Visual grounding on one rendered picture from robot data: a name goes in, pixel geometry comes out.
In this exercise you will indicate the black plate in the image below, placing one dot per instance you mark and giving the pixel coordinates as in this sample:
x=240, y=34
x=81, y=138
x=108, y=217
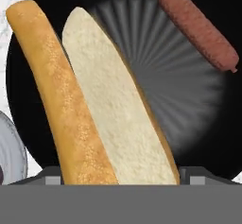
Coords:
x=176, y=86

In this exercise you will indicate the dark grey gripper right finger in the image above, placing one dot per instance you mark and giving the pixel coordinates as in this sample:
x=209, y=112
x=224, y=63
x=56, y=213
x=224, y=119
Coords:
x=201, y=175

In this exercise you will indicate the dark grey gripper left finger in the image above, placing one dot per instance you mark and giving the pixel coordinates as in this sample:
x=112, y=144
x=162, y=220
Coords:
x=50, y=176

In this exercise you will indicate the brown sausage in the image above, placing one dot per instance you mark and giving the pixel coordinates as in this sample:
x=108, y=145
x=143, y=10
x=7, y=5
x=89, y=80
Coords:
x=197, y=26

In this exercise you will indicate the golden hot dog bun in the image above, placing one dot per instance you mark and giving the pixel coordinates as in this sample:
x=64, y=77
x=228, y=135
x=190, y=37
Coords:
x=94, y=101

